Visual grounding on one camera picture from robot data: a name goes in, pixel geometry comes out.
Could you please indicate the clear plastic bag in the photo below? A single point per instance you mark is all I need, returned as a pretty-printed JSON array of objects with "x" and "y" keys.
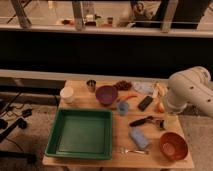
[{"x": 144, "y": 87}]

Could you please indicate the white cup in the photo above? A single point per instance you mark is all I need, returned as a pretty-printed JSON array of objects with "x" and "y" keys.
[{"x": 67, "y": 94}]

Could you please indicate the small metal cup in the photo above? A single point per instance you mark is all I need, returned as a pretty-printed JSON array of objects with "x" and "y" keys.
[{"x": 91, "y": 85}]

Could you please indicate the red bowl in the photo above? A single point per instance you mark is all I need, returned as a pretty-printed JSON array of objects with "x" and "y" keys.
[{"x": 173, "y": 146}]

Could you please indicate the wooden table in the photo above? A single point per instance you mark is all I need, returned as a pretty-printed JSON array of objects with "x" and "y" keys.
[{"x": 154, "y": 160}]

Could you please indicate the purple bowl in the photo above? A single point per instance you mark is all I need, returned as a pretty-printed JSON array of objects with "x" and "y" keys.
[{"x": 106, "y": 95}]

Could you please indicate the small black clip object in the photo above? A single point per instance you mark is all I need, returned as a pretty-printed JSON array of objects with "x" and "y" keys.
[{"x": 164, "y": 124}]

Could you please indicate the dark red grapes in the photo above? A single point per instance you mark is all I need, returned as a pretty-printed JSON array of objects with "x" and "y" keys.
[{"x": 123, "y": 85}]

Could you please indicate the blue sponge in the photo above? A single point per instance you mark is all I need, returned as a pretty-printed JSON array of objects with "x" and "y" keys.
[{"x": 139, "y": 138}]

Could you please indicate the black rectangular block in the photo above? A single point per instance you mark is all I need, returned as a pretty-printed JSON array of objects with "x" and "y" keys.
[{"x": 145, "y": 103}]

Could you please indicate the orange apple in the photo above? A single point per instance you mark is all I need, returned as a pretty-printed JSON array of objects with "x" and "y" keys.
[{"x": 160, "y": 107}]

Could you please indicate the orange carrot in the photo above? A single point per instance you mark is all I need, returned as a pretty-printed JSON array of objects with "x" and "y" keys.
[{"x": 125, "y": 98}]

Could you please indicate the small blue cup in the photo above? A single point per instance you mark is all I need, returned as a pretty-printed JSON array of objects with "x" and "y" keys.
[{"x": 122, "y": 107}]

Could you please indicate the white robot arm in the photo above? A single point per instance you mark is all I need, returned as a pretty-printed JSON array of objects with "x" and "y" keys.
[{"x": 189, "y": 86}]

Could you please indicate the silver fork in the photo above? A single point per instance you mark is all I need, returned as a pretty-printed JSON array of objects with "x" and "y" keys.
[{"x": 125, "y": 151}]

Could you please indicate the green plastic tray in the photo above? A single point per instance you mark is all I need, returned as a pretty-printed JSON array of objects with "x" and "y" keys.
[{"x": 81, "y": 134}]

